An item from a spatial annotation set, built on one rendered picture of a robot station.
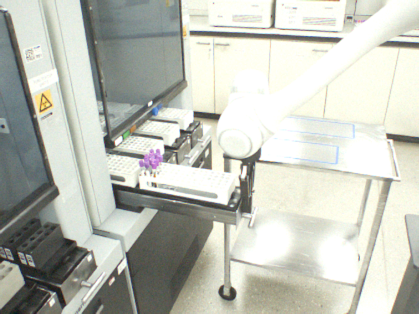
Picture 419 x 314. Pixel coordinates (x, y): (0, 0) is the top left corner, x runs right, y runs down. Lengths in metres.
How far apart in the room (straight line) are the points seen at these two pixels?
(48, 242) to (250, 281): 1.23
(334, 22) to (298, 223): 1.85
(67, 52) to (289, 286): 1.52
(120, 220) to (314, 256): 0.92
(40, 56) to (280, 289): 1.54
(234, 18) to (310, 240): 2.14
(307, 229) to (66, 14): 1.43
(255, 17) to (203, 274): 2.17
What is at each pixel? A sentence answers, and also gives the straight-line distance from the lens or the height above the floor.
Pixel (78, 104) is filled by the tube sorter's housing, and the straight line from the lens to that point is 1.04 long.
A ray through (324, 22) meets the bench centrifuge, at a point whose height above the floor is 0.98.
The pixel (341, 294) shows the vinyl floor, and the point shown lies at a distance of 2.03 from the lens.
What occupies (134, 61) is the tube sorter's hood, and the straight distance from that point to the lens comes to 1.25.
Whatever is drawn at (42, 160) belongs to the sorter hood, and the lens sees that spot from 0.94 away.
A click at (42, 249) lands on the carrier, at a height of 0.86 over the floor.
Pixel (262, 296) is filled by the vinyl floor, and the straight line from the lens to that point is 1.95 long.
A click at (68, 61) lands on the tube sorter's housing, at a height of 1.26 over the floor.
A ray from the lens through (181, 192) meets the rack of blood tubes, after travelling 1.20.
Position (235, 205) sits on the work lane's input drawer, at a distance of 1.12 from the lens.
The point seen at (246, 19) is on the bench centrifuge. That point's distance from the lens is 3.35.
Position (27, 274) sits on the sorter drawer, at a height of 0.80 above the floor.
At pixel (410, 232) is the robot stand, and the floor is 0.70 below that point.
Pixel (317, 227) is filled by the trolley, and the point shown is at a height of 0.28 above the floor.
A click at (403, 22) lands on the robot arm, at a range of 0.93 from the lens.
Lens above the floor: 1.49
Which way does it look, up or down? 30 degrees down
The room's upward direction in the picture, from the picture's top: 2 degrees counter-clockwise
